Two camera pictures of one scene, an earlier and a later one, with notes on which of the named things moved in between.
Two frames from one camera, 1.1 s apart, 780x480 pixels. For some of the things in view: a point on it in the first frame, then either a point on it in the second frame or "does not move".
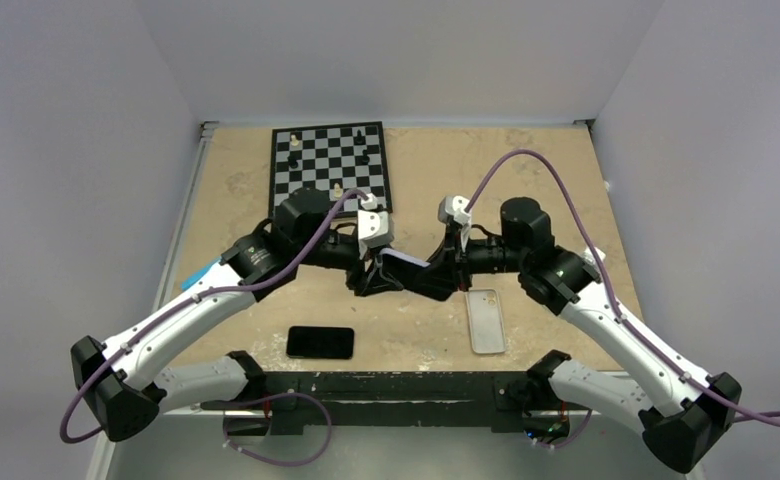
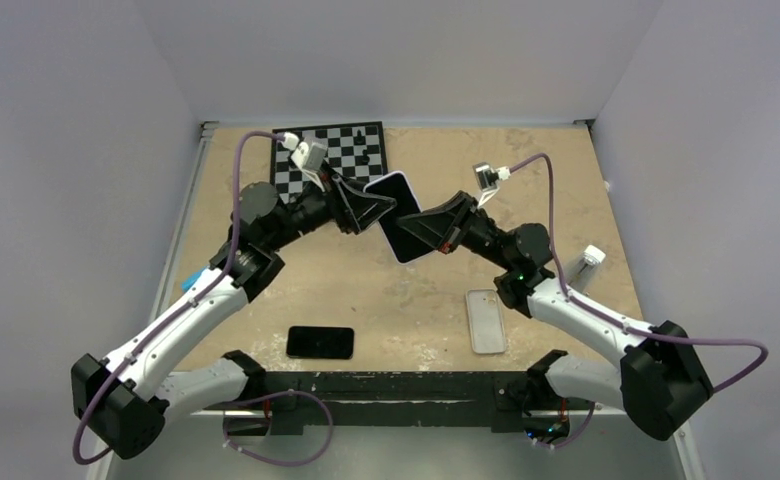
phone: x=407 y=270 to x=405 y=245
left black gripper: x=372 y=280 to x=364 y=207
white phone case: x=486 y=321 does not move
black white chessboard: x=333 y=159 does not move
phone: x=320 y=342 does not move
